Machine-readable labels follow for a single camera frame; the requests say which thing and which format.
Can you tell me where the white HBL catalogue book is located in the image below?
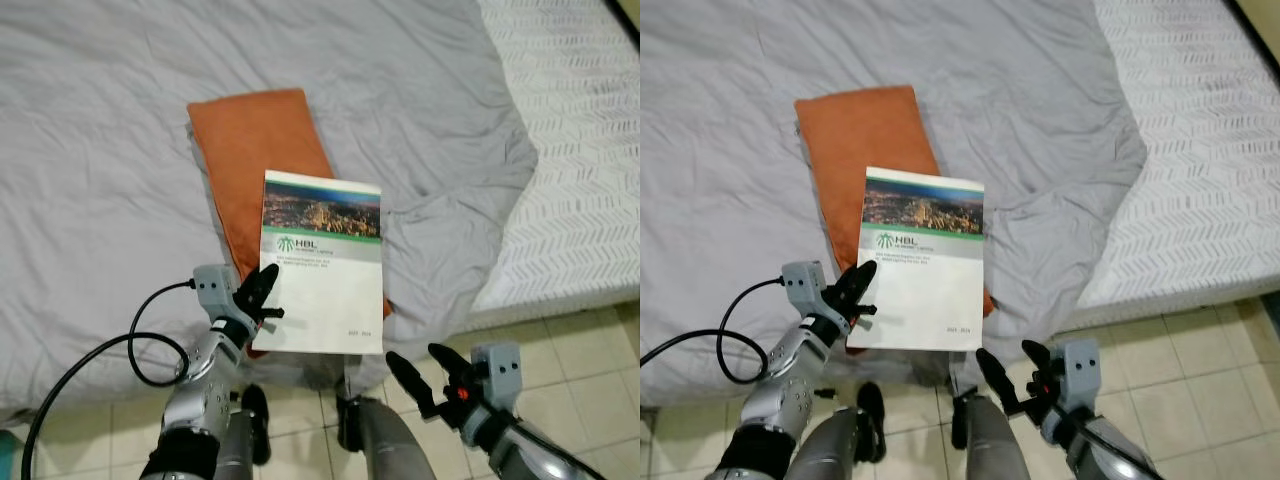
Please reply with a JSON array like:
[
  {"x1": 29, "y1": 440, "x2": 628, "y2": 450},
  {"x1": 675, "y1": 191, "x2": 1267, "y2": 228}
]
[
  {"x1": 847, "y1": 166, "x2": 987, "y2": 351},
  {"x1": 250, "y1": 170, "x2": 386, "y2": 356}
]

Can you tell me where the robot right leg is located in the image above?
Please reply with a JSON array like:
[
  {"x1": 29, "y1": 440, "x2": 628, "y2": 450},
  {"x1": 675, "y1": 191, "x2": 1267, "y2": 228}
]
[
  {"x1": 337, "y1": 375, "x2": 437, "y2": 480},
  {"x1": 950, "y1": 385, "x2": 1033, "y2": 480}
]

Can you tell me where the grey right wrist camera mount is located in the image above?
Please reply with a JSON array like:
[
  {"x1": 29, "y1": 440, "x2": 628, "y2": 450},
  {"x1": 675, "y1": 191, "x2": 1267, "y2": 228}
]
[
  {"x1": 1055, "y1": 338, "x2": 1102, "y2": 413},
  {"x1": 470, "y1": 342, "x2": 523, "y2": 413}
]

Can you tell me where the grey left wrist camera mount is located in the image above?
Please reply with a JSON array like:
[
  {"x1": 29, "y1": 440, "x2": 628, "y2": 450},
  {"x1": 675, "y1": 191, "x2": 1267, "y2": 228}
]
[
  {"x1": 193, "y1": 265, "x2": 237, "y2": 321},
  {"x1": 782, "y1": 261, "x2": 827, "y2": 314}
]

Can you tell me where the robot leg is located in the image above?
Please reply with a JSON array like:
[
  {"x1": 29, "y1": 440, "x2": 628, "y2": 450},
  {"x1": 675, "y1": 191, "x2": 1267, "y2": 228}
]
[
  {"x1": 213, "y1": 384, "x2": 273, "y2": 480},
  {"x1": 950, "y1": 385, "x2": 1033, "y2": 480},
  {"x1": 790, "y1": 382, "x2": 887, "y2": 480},
  {"x1": 337, "y1": 375, "x2": 437, "y2": 480}
]

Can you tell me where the robot left leg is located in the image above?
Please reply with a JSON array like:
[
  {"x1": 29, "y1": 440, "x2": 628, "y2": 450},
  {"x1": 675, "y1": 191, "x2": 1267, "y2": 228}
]
[
  {"x1": 213, "y1": 384, "x2": 273, "y2": 480},
  {"x1": 790, "y1": 382, "x2": 887, "y2": 480}
]

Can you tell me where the black bed frame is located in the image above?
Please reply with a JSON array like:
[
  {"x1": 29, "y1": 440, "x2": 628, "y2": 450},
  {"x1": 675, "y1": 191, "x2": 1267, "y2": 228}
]
[
  {"x1": 1224, "y1": 0, "x2": 1280, "y2": 79},
  {"x1": 604, "y1": 0, "x2": 641, "y2": 48}
]

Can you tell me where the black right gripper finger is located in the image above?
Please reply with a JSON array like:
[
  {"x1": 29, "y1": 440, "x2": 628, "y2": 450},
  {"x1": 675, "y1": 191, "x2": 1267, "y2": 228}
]
[
  {"x1": 428, "y1": 343, "x2": 479, "y2": 389},
  {"x1": 386, "y1": 352, "x2": 443, "y2": 419},
  {"x1": 975, "y1": 347, "x2": 1028, "y2": 416},
  {"x1": 1020, "y1": 340, "x2": 1061, "y2": 386}
]

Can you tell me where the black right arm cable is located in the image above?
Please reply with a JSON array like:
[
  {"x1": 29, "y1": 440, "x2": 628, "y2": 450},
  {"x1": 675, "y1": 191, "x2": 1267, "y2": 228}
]
[
  {"x1": 1085, "y1": 415, "x2": 1166, "y2": 480},
  {"x1": 515, "y1": 418, "x2": 606, "y2": 480}
]

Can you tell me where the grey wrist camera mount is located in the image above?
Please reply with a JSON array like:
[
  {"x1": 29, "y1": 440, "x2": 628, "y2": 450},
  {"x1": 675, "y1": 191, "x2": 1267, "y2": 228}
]
[
  {"x1": 193, "y1": 265, "x2": 237, "y2": 321},
  {"x1": 470, "y1": 342, "x2": 523, "y2": 413},
  {"x1": 782, "y1": 261, "x2": 827, "y2": 314},
  {"x1": 1055, "y1": 338, "x2": 1102, "y2": 413}
]

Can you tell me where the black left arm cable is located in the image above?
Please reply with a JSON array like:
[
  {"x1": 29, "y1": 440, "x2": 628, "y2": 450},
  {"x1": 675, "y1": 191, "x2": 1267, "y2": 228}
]
[
  {"x1": 20, "y1": 282, "x2": 196, "y2": 480},
  {"x1": 640, "y1": 278, "x2": 787, "y2": 386}
]

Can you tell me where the orange pillow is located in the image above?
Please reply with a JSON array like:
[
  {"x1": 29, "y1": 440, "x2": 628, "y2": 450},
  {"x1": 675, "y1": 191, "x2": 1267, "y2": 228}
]
[
  {"x1": 794, "y1": 85, "x2": 998, "y2": 356},
  {"x1": 187, "y1": 88, "x2": 393, "y2": 321}
]

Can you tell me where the grey bed blanket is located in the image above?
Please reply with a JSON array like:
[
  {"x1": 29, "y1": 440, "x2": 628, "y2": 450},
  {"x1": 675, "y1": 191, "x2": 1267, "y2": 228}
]
[
  {"x1": 640, "y1": 0, "x2": 1149, "y2": 411},
  {"x1": 0, "y1": 0, "x2": 541, "y2": 423}
]

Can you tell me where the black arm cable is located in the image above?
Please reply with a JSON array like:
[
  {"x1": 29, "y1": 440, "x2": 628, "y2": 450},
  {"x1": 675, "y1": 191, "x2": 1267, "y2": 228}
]
[
  {"x1": 515, "y1": 418, "x2": 606, "y2": 480},
  {"x1": 1085, "y1": 415, "x2": 1166, "y2": 480},
  {"x1": 640, "y1": 278, "x2": 787, "y2": 386},
  {"x1": 20, "y1": 282, "x2": 196, "y2": 480}
]

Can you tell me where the white patterned mattress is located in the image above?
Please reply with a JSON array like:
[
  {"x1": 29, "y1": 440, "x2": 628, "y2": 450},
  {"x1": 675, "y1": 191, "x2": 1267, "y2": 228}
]
[
  {"x1": 468, "y1": 0, "x2": 641, "y2": 331},
  {"x1": 1060, "y1": 0, "x2": 1280, "y2": 331}
]

